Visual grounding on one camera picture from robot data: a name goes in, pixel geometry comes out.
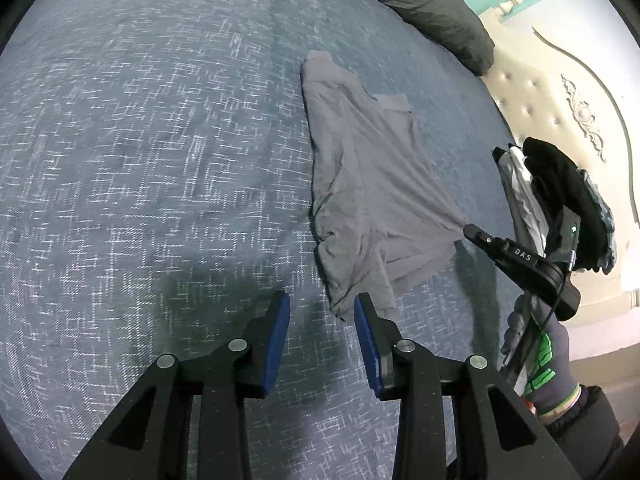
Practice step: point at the black sleeve forearm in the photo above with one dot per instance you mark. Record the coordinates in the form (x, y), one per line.
(589, 434)

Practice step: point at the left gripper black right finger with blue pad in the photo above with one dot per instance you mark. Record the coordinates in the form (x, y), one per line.
(458, 419)

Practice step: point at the grey green gloved hand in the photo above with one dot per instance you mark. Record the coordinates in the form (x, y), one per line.
(550, 385)

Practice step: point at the stack of folded clothes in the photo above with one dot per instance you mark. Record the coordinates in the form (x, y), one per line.
(540, 181)

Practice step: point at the dark grey rolled duvet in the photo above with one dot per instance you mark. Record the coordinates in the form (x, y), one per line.
(453, 25)

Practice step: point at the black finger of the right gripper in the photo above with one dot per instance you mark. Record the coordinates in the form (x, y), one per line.
(489, 244)

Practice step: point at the cream tufted headboard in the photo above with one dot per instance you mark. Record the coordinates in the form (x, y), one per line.
(556, 77)

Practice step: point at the blue speckled bed sheet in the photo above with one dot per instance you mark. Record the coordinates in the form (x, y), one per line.
(156, 188)

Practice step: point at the grey t-shirt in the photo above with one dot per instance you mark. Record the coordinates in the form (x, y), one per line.
(382, 222)

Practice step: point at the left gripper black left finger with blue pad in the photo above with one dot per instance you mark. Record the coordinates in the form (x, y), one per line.
(146, 435)

